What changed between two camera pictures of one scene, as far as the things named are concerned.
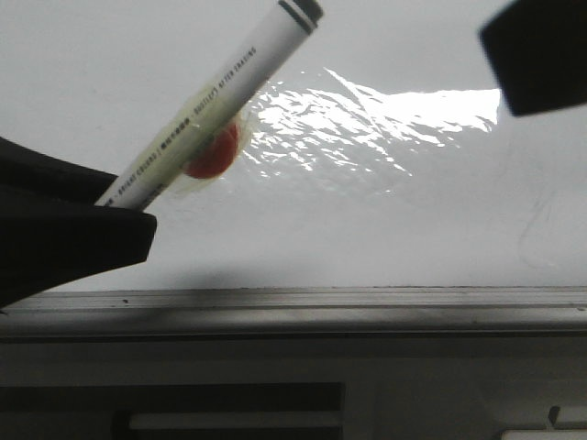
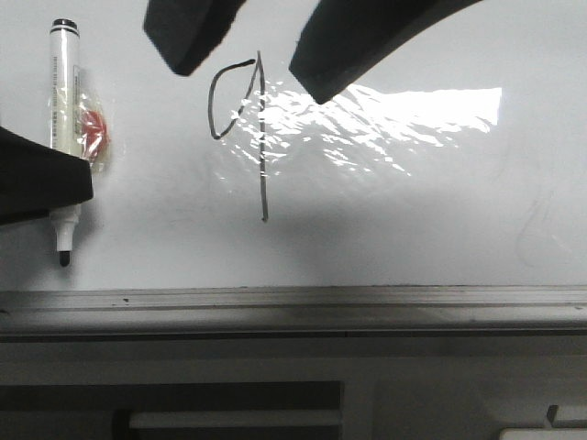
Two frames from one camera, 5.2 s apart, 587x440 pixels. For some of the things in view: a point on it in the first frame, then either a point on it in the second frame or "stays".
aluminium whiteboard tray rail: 300,313 stays
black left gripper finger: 51,228 -> 188,32
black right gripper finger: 538,49 -> 346,38
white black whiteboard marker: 217,105 -> 64,116
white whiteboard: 377,156 stays
